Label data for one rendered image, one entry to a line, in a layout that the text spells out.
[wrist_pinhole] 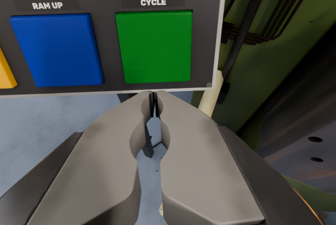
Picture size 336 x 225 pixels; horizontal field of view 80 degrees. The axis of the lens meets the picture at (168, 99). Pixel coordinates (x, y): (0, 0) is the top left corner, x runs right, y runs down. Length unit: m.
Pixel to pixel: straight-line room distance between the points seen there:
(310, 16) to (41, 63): 0.49
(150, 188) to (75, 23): 1.04
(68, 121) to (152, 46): 1.23
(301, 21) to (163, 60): 0.38
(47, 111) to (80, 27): 1.30
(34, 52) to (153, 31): 0.12
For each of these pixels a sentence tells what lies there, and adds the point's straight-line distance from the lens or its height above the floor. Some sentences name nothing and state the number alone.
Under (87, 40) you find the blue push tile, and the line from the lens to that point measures 0.23.
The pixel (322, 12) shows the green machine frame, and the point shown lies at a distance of 0.53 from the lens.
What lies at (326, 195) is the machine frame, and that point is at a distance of 0.89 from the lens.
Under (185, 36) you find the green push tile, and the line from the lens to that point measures 0.21.
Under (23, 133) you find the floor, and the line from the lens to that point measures 1.52.
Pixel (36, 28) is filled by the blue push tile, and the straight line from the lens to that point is 0.24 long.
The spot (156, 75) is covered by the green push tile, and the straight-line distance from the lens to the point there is 0.23.
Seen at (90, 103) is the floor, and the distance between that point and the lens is 1.41.
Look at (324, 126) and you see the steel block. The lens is 0.47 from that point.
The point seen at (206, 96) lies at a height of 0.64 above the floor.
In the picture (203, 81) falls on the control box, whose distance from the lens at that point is 0.24.
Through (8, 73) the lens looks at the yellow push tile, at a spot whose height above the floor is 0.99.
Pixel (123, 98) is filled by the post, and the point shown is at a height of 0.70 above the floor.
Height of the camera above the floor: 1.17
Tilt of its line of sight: 62 degrees down
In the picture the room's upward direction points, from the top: 1 degrees counter-clockwise
